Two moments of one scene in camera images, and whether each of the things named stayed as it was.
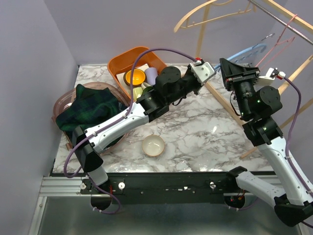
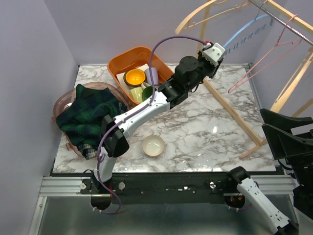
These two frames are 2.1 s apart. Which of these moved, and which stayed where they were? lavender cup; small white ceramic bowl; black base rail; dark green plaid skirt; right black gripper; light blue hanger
Moved: right black gripper; light blue hanger
Stayed: black base rail; dark green plaid skirt; lavender cup; small white ceramic bowl
